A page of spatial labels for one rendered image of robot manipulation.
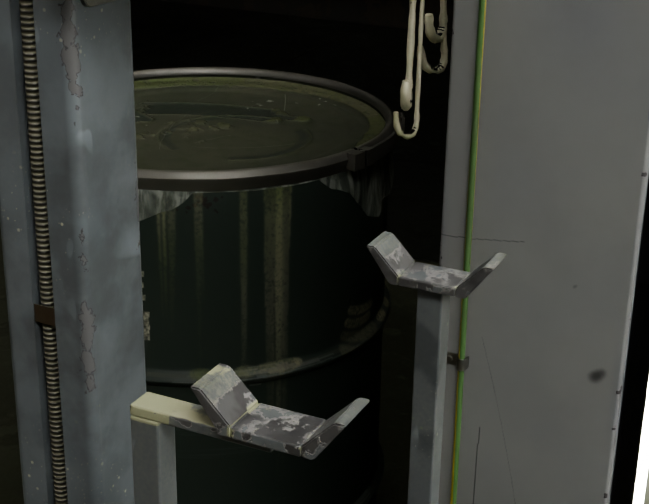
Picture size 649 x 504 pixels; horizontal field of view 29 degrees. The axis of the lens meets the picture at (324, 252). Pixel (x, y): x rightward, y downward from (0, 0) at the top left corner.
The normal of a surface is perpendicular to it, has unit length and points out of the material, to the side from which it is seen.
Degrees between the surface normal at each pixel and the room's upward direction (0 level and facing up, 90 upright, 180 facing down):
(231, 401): 45
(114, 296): 90
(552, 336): 90
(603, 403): 90
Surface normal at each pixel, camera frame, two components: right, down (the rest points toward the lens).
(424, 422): -0.44, 0.33
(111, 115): 0.90, 0.18
